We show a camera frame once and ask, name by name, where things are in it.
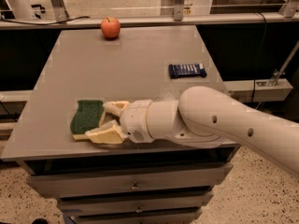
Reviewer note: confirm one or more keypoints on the blue snack bar wrapper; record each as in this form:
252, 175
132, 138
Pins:
186, 70

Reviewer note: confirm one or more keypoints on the top grey drawer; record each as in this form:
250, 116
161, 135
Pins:
129, 180

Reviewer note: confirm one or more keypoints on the bottom grey drawer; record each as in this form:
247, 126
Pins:
184, 215

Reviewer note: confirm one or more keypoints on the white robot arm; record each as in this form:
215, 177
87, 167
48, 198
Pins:
202, 117

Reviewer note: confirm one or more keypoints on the grey metal railing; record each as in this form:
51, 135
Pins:
93, 23

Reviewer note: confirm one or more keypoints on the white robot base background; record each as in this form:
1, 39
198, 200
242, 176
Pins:
21, 9

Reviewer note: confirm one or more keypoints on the grey drawer cabinet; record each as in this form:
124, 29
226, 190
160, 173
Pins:
83, 65

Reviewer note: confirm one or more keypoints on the red apple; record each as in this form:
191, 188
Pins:
110, 27

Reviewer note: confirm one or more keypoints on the green and yellow sponge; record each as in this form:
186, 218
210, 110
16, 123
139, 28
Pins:
88, 116

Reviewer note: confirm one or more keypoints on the grey drawer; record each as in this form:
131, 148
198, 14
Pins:
184, 215
129, 180
136, 203

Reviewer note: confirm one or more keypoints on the middle grey drawer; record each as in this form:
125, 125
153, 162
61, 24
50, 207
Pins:
136, 203

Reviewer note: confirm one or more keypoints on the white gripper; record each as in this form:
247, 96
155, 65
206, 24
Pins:
135, 120

